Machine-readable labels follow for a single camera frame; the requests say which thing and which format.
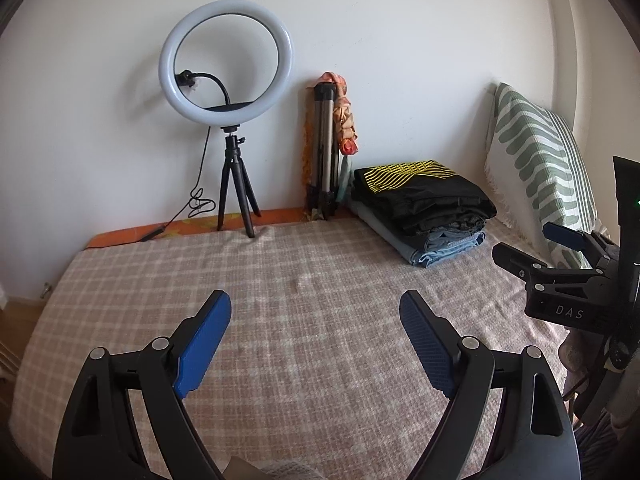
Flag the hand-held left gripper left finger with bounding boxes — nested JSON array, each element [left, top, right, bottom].
[[52, 290, 233, 480]]

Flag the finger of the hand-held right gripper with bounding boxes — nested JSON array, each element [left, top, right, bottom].
[[542, 221, 593, 254], [491, 242, 552, 283]]

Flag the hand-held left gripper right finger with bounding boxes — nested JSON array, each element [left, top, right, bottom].
[[399, 290, 576, 480]]

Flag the black pants with yellow stripes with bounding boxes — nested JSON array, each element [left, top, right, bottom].
[[352, 159, 497, 236]]

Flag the folded blue jeans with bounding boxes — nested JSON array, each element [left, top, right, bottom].
[[347, 199, 487, 267]]

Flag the green and white striped pillow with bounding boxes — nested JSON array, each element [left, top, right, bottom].
[[484, 82, 610, 270]]

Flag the beige checkered blanket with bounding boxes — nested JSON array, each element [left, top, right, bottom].
[[10, 217, 608, 480]]

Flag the dark cloth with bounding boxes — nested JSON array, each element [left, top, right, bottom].
[[559, 332, 640, 480]]

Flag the orange bed sheet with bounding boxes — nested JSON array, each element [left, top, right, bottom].
[[85, 207, 312, 250]]

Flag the small black tripod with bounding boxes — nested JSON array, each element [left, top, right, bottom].
[[216, 125, 262, 239]]

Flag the orange patterned scarf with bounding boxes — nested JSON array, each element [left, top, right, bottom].
[[317, 72, 359, 157]]

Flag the folded silver tripod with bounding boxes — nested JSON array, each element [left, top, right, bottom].
[[304, 81, 341, 222]]

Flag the black ring light cable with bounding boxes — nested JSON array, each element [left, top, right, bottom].
[[140, 127, 212, 243]]

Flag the white ring light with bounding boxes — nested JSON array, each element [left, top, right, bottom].
[[159, 1, 296, 127]]

